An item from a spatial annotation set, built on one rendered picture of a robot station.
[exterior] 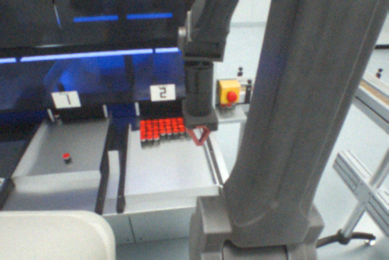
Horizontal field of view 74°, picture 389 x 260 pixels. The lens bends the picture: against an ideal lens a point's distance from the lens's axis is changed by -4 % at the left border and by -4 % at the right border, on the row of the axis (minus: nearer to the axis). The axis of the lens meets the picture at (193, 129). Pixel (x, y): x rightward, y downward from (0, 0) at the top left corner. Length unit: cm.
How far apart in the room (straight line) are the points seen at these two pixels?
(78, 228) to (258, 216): 12
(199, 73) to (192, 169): 41
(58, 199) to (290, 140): 76
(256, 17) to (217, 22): 556
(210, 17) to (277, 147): 28
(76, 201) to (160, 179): 24
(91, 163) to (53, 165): 12
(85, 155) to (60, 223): 79
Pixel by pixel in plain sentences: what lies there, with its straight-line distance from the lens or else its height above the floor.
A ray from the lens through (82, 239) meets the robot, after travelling 18.
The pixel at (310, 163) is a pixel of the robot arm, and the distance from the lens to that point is 18.
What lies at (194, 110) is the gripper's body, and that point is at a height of 119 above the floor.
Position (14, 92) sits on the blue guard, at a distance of 108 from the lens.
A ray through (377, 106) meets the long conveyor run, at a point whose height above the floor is 92.
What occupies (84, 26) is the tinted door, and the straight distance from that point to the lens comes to 92.
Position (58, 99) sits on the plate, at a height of 102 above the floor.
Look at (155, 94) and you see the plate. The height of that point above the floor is 102.
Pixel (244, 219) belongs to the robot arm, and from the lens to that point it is 20.
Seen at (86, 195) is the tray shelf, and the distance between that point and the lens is 84.
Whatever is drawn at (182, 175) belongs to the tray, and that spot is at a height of 88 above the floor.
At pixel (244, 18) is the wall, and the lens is 590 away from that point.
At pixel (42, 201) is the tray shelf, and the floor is 88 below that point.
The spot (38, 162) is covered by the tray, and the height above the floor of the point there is 88.
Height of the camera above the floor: 148
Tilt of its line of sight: 36 degrees down
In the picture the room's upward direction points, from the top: straight up
